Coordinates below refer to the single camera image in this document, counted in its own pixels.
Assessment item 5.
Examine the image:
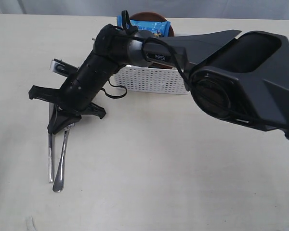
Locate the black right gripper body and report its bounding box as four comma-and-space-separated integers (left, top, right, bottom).
59, 52, 118, 111

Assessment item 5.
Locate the silver metal table knife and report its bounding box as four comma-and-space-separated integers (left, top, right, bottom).
47, 103, 55, 183

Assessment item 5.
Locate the silver metal fork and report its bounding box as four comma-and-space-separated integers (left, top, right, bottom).
53, 124, 75, 193

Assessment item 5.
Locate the brown round wooden plate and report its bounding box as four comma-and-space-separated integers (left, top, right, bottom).
129, 12, 176, 37

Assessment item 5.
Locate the blue chips snack bag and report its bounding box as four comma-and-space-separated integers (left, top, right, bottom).
130, 19, 174, 37

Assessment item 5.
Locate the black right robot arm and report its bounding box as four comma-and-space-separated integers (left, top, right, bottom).
28, 24, 289, 140

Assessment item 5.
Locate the white perforated plastic basket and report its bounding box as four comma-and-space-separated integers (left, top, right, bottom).
114, 65, 188, 95

